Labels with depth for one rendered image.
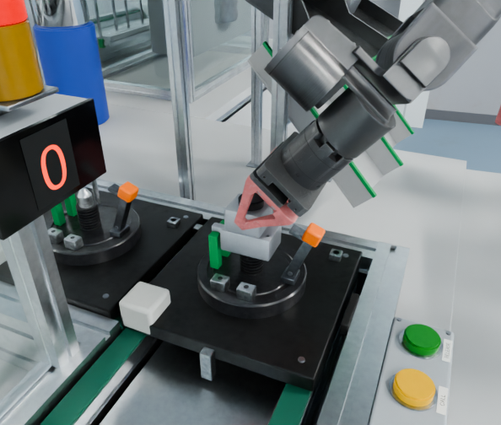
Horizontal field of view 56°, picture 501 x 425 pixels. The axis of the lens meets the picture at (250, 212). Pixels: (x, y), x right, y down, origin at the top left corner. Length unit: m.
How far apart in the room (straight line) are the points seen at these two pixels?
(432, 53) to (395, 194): 0.66
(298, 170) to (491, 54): 3.60
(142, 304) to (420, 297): 0.44
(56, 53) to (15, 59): 1.02
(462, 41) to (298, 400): 0.38
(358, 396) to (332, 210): 0.54
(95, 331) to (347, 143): 0.36
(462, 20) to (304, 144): 0.17
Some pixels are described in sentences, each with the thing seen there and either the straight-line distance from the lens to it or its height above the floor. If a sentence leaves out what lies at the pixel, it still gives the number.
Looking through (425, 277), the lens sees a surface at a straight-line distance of 0.86.
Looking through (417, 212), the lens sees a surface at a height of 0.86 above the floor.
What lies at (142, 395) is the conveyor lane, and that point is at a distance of 0.58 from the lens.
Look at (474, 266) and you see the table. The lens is 0.91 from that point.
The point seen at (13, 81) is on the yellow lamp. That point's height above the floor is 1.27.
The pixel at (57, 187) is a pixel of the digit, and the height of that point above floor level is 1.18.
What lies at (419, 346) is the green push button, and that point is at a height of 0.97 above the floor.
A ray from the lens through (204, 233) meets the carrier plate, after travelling 0.72.
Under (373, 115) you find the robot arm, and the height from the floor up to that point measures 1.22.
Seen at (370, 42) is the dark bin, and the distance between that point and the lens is 0.80.
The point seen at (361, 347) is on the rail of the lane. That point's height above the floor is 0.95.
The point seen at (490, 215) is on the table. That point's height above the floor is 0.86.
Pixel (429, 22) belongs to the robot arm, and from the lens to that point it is 0.47.
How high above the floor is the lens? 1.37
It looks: 32 degrees down
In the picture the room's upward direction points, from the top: straight up
